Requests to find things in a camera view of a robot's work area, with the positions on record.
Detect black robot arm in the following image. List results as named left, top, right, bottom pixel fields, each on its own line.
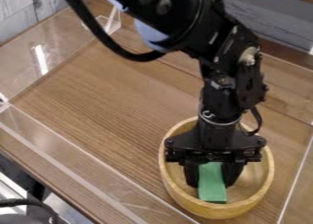
left=66, top=0, right=268, bottom=187

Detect green rectangular block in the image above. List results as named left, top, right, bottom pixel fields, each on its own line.
left=199, top=163, right=228, bottom=204

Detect black cable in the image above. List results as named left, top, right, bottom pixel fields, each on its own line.
left=0, top=198, right=59, bottom=224

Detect brown wooden bowl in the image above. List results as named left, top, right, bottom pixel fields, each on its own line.
left=158, top=116, right=277, bottom=220

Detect clear acrylic corner bracket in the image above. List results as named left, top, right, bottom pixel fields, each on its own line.
left=78, top=6, right=121, bottom=36

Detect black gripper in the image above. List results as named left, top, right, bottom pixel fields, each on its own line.
left=164, top=117, right=267, bottom=187

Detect clear acrylic tray wall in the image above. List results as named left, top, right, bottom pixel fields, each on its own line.
left=0, top=100, right=200, bottom=224

